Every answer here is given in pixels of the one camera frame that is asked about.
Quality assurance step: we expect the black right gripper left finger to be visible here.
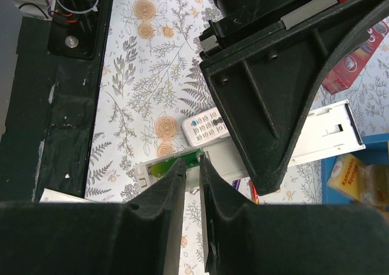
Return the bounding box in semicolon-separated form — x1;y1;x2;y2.
1;158;186;274

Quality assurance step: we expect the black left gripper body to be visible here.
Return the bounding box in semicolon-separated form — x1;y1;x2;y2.
198;0;389;57

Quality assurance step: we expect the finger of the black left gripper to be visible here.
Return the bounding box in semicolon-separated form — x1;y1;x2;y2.
200;0;388;195

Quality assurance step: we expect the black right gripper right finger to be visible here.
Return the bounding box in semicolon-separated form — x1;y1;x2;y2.
199;157;388;274

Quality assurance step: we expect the white slim remote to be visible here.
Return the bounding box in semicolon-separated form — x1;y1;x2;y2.
134;100;365;191

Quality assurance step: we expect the red orange battery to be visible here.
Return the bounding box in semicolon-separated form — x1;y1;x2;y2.
249;180;260;205

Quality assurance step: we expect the green battery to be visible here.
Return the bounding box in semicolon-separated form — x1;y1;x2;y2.
148;150;203;178

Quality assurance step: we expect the white slim battery cover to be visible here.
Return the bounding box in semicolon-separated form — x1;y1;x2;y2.
39;188;93;203

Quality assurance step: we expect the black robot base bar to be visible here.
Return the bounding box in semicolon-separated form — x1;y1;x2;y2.
1;0;113;202

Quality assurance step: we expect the small white remote control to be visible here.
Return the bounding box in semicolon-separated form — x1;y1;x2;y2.
182;107;229;147

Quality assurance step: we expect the blue purple battery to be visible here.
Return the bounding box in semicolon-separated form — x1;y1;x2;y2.
232;179;241;191

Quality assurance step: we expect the red white toothpaste box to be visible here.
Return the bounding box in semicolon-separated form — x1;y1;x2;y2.
322;21;388;95

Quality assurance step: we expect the yellow sponge pack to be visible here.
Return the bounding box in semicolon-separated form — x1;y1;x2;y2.
327;154;365;200

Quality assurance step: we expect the blue yellow wooden shelf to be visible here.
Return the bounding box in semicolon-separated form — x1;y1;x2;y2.
321;134;388;204

